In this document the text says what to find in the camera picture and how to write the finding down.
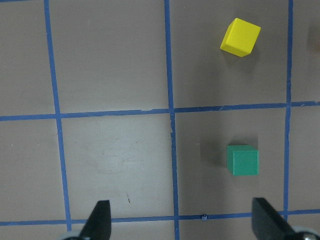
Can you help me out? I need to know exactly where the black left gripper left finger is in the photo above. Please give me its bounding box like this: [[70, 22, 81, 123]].
[[79, 200, 112, 240]]

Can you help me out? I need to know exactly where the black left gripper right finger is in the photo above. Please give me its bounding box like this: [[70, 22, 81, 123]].
[[251, 197, 295, 240]]

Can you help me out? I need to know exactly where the green wooden block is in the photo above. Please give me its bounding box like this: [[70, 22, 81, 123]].
[[226, 145, 260, 176]]

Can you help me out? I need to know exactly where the yellow wooden block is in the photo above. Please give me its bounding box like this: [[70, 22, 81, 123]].
[[220, 18, 261, 58]]

